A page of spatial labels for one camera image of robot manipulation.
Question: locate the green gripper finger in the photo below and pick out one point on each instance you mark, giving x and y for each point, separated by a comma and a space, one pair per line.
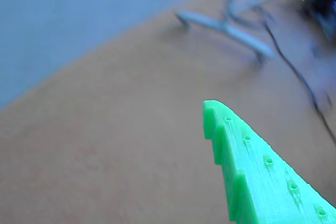
262, 187

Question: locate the metal stand legs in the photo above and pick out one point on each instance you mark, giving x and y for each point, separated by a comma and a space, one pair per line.
241, 35

